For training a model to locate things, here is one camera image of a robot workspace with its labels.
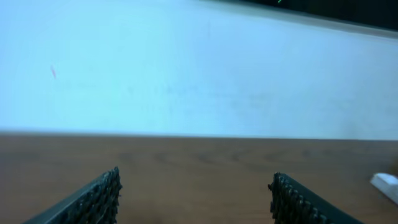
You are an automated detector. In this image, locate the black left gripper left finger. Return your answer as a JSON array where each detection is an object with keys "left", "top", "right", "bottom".
[{"left": 24, "top": 167, "right": 123, "bottom": 224}]

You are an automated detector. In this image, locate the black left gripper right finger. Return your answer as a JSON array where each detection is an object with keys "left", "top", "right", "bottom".
[{"left": 268, "top": 172, "right": 362, "bottom": 224}]

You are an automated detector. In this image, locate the white power strip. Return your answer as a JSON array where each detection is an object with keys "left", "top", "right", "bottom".
[{"left": 370, "top": 173, "right": 398, "bottom": 205}]

